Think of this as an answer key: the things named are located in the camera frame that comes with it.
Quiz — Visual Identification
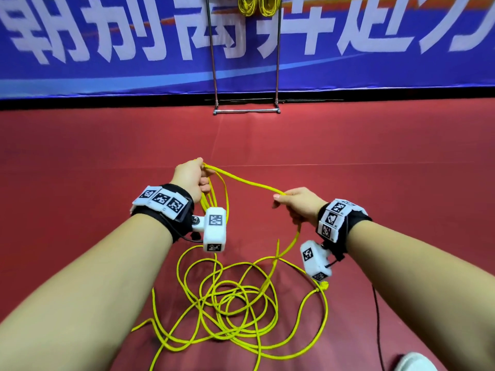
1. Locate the person's left forearm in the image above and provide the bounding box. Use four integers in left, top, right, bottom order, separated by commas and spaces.
0, 214, 175, 371

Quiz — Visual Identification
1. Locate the person's left hand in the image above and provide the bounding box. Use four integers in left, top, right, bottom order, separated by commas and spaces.
169, 157, 213, 204

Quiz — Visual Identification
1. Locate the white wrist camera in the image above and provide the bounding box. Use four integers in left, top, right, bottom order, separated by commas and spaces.
299, 239, 334, 284
190, 206, 229, 254

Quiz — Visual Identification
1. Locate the black cable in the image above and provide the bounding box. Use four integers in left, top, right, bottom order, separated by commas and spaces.
373, 285, 386, 371

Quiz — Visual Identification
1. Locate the blue banner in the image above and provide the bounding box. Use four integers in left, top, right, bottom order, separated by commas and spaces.
0, 0, 495, 101

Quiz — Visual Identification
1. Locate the black marker wristband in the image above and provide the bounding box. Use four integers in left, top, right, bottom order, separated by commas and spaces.
315, 197, 374, 262
130, 183, 195, 244

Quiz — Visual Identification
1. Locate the person's right forearm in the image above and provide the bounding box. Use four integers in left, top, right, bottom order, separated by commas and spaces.
345, 220, 495, 371

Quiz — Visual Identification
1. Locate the person's right hand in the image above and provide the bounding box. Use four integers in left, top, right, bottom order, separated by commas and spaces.
272, 187, 329, 229

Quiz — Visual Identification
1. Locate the metal rack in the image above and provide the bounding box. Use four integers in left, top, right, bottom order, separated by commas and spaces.
203, 0, 284, 116

